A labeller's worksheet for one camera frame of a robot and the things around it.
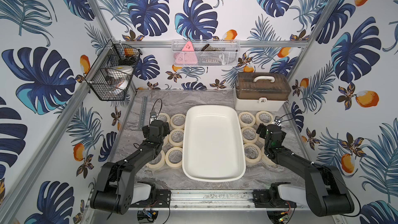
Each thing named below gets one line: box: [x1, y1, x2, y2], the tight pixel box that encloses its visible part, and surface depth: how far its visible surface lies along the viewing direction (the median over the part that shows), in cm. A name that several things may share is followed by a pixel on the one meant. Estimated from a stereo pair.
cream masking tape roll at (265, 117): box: [255, 110, 274, 126], surface depth 105 cm
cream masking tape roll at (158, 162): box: [145, 149, 166, 170], surface depth 85 cm
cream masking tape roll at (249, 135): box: [240, 126, 259, 144], surface depth 97 cm
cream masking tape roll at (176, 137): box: [168, 128, 185, 147], surface depth 97 cm
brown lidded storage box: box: [234, 71, 292, 112], surface depth 100 cm
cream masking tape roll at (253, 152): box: [244, 142, 262, 164], surface depth 91 cm
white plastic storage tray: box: [182, 104, 247, 183], surface depth 92 cm
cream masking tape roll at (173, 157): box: [164, 146, 183, 169], surface depth 89 cm
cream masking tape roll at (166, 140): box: [162, 134, 170, 148], surface depth 94 cm
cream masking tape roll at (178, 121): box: [169, 113, 187, 130], surface depth 104 cm
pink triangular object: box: [173, 40, 198, 65], surface depth 92 cm
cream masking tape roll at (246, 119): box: [238, 111, 257, 128], surface depth 105 cm
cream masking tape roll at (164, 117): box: [156, 112, 171, 126], surface depth 105 cm
